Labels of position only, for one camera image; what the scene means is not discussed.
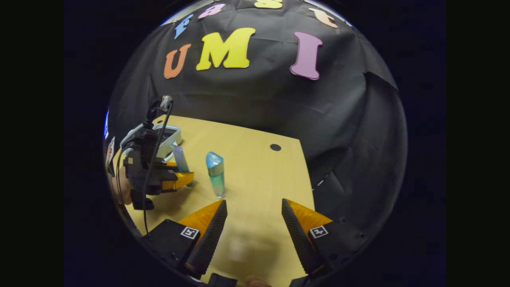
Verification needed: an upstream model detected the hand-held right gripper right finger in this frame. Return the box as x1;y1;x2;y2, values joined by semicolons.
281;198;369;276

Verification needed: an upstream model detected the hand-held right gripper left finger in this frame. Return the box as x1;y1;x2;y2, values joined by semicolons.
141;199;228;279

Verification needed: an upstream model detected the pale blue tube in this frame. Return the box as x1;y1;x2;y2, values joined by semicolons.
172;144;190;173

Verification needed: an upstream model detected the light blue suitcase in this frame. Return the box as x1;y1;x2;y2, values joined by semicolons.
120;124;183;161

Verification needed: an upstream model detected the blue green bottle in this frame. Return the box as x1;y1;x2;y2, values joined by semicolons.
206;151;226;199

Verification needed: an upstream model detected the black backdrop cloth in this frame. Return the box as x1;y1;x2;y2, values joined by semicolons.
106;0;408;256

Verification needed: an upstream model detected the black cable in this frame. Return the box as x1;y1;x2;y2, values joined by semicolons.
142;100;175;235

